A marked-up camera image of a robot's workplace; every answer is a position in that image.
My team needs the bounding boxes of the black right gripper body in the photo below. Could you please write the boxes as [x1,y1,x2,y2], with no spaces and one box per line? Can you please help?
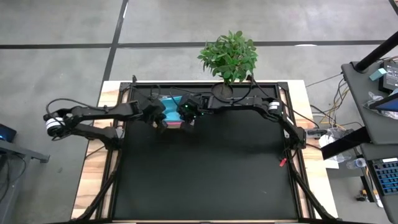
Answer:
[177,92,203,123]

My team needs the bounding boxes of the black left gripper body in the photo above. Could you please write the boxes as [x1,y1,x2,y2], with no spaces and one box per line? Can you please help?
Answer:
[141,98,168,124]

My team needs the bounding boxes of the clear plastic bin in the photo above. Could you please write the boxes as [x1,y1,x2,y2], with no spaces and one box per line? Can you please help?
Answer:
[155,92,197,129]

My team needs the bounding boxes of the teal microfiber towel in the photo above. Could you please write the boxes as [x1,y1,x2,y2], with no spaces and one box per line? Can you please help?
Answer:
[160,95,184,123]

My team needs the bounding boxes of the black table mat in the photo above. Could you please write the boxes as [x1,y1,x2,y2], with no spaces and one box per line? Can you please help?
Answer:
[113,86,300,221]

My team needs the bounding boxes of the green potted plant black pot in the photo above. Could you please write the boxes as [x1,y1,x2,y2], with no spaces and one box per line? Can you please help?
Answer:
[197,30,259,102]

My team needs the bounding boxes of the white paper sheet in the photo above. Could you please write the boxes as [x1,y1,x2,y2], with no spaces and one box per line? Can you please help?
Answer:
[318,134,341,170]

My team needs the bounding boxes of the dark device with blue light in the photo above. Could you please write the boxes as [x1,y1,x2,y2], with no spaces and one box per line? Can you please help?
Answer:
[0,123,17,143]

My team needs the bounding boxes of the grey desk with leg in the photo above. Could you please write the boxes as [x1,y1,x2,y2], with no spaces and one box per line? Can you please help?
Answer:
[0,139,50,224]

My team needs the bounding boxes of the grey side desk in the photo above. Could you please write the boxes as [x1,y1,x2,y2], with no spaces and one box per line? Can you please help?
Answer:
[320,60,398,224]

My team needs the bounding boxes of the clear plastic bottle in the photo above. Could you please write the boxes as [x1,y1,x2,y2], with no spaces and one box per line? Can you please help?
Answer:
[346,157,368,170]

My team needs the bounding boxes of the clear plastic bag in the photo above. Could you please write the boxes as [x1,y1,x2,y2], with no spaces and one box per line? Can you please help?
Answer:
[363,91,398,121]

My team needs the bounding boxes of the small teal box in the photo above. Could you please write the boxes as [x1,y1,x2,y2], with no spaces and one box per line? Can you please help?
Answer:
[369,67,388,82]

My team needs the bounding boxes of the black metal pole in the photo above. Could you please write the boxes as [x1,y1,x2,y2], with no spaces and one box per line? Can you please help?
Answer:
[354,30,398,73]

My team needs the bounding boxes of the blue screen tablet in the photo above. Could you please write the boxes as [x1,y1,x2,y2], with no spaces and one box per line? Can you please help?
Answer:
[368,92,398,113]

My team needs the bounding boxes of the black screen device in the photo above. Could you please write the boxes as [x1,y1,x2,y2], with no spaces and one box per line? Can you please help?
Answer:
[378,58,398,94]

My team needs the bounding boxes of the backlit computer keyboard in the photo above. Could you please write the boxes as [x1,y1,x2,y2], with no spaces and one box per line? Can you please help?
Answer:
[371,157,398,197]

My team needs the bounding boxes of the black metal table frame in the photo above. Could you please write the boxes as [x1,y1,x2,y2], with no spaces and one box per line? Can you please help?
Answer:
[73,74,338,223]

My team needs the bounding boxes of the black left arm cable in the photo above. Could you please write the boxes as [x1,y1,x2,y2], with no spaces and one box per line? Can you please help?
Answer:
[45,98,108,116]

